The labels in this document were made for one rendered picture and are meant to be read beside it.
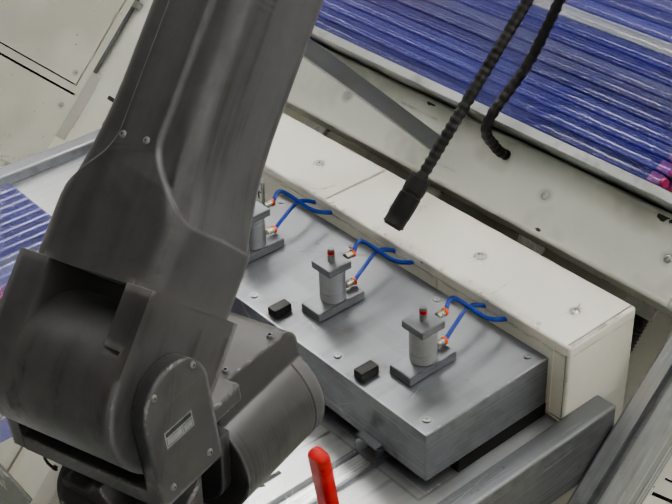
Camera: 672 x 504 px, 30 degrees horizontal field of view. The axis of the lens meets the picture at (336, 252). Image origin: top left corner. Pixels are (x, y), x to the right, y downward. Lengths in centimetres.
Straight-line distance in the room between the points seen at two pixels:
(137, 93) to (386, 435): 55
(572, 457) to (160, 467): 61
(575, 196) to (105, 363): 70
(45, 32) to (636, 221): 144
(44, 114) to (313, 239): 126
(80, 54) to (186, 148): 189
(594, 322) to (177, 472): 59
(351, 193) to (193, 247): 72
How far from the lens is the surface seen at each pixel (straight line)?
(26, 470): 371
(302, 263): 111
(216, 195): 47
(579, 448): 103
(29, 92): 231
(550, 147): 109
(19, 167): 141
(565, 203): 110
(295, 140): 126
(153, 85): 47
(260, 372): 54
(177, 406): 46
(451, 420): 95
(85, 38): 234
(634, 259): 105
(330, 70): 105
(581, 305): 103
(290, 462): 100
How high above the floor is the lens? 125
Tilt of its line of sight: 2 degrees down
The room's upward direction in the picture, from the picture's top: 31 degrees clockwise
